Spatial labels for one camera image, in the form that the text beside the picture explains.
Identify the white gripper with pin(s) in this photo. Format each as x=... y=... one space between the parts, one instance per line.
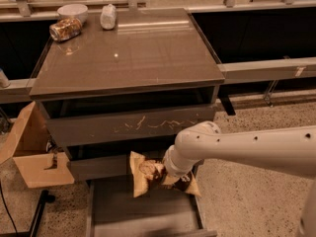
x=170 y=167

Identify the brown chip bag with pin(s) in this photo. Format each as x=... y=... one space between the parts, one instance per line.
x=148 y=174

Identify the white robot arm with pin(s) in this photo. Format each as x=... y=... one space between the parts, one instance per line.
x=287 y=150

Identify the bottom drawer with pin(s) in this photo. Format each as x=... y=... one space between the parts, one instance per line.
x=113 y=211

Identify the drawer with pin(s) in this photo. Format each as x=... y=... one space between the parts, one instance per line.
x=118 y=164
x=113 y=211
x=125 y=126

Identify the middle drawer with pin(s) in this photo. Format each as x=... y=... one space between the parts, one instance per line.
x=118 y=164

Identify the top drawer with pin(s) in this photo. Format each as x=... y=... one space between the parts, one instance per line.
x=125 y=126

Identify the grey drawer cabinet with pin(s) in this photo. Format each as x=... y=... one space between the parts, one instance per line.
x=157 y=52

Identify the black stand base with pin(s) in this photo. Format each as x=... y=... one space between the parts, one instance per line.
x=44 y=198

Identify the open cardboard box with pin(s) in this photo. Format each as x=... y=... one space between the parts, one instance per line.
x=26 y=145

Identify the white bowl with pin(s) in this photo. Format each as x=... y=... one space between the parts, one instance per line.
x=78 y=11

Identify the white cup at left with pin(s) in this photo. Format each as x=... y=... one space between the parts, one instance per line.
x=4 y=81

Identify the metal railing frame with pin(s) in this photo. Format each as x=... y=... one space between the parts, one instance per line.
x=255 y=70

